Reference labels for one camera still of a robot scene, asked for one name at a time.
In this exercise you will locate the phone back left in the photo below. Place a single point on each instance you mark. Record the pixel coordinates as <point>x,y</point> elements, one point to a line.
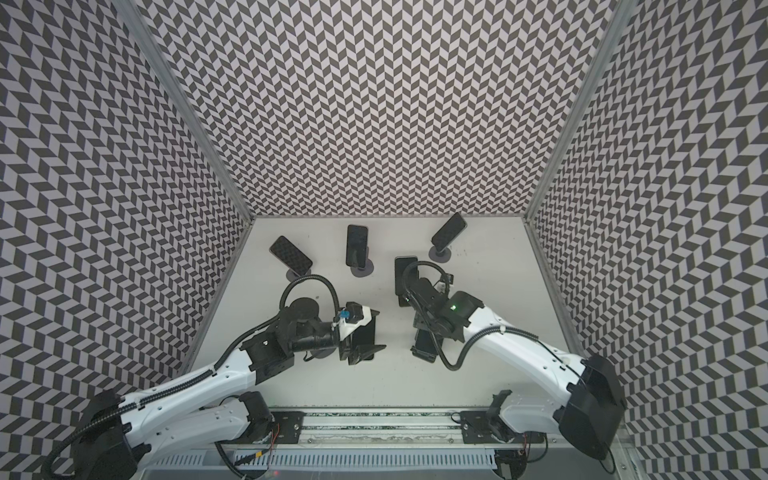
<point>297,262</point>

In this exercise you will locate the round grey stand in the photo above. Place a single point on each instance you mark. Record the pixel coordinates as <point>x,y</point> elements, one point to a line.
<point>361,272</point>
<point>292,276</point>
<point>438,255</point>

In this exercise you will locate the round grey stand back right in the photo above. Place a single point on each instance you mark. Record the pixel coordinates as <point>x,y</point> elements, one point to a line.
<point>438,255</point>

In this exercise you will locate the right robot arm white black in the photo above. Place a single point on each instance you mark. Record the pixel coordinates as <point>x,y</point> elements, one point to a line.
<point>585,402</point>

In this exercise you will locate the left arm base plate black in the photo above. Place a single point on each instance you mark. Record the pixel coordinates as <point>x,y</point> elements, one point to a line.
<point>287,426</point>

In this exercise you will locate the round grey stand back centre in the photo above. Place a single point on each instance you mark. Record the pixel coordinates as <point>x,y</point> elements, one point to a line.
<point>361,272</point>

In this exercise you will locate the phone back right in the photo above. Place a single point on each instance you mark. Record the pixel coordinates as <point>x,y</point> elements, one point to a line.
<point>448,232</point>

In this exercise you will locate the white-edged phone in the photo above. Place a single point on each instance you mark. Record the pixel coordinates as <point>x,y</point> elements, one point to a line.
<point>366,334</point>

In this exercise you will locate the phone centre on black stand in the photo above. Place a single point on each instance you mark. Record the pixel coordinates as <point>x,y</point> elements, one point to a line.
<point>405,274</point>

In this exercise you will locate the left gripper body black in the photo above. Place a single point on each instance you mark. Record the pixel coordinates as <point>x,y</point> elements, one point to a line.
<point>345,349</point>

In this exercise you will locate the aluminium mounting rail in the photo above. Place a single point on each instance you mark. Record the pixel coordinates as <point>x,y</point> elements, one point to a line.
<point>384,427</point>

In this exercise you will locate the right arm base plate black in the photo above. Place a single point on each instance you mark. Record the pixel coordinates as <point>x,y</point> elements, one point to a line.
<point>477,427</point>

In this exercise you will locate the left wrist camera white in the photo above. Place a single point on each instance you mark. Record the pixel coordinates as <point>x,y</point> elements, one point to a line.
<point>346,321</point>

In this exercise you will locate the round grey stand back left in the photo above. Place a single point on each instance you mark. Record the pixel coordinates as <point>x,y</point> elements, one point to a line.
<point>292,276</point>

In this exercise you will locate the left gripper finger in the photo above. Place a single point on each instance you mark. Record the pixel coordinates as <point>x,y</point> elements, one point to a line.
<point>362,353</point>
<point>364,313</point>

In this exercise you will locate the black folding stand front right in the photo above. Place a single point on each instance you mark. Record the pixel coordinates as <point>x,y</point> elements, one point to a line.
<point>424,352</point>

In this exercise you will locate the white ventilation grille strip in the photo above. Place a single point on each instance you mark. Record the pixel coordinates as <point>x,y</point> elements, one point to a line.
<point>364,460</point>

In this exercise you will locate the phone back centre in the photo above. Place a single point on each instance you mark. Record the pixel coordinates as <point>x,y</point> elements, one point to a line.
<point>356,246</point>

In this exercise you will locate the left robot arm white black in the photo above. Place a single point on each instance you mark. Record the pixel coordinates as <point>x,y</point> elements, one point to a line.
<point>218,403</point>

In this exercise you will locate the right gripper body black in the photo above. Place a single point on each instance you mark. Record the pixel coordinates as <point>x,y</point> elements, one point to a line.
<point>424,344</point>

